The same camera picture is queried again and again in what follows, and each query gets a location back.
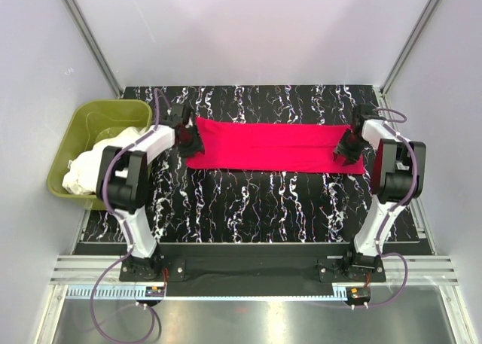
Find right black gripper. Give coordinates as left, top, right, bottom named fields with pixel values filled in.
left=332, top=129, right=367, bottom=166

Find pink t shirt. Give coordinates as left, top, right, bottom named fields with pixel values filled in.
left=187, top=117, right=365, bottom=175

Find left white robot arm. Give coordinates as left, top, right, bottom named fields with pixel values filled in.
left=96, top=104, right=204, bottom=281

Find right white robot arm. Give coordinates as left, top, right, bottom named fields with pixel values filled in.
left=334, top=104, right=426, bottom=282

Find olive green plastic tub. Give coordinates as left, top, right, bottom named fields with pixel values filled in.
left=46, top=99, right=153, bottom=211

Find white t shirt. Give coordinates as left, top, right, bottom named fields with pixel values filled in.
left=62, top=126, right=148, bottom=196

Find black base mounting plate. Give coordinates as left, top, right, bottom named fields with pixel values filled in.
left=120, top=243, right=386, bottom=298

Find right orange connector box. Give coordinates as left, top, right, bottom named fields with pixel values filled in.
left=346, top=286, right=371, bottom=306

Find orange connector box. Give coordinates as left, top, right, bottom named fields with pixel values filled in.
left=346, top=286, right=371, bottom=306
left=145, top=284, right=166, bottom=297

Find left orange connector box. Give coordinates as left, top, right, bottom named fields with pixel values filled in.
left=145, top=284, right=166, bottom=297

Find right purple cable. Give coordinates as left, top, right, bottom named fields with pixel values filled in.
left=312, top=107, right=419, bottom=309

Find purple cable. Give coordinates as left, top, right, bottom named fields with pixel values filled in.
left=90, top=87, right=172, bottom=340
left=312, top=107, right=419, bottom=309

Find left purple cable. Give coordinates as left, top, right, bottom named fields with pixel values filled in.
left=90, top=87, right=172, bottom=340

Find aluminium frame rail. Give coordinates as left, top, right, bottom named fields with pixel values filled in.
left=50, top=255, right=458, bottom=301

